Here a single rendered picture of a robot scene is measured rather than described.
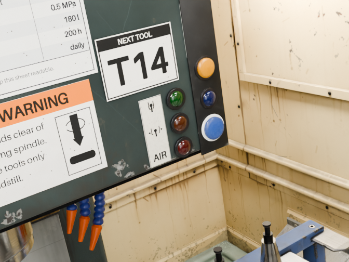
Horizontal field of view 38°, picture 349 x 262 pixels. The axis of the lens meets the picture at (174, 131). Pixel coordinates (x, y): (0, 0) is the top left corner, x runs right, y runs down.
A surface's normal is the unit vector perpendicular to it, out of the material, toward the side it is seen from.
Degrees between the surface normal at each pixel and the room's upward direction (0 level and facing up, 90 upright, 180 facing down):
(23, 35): 90
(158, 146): 90
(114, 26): 90
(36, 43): 90
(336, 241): 0
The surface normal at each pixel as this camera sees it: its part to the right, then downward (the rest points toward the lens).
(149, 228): 0.54, 0.21
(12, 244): 0.84, 0.06
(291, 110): -0.84, 0.33
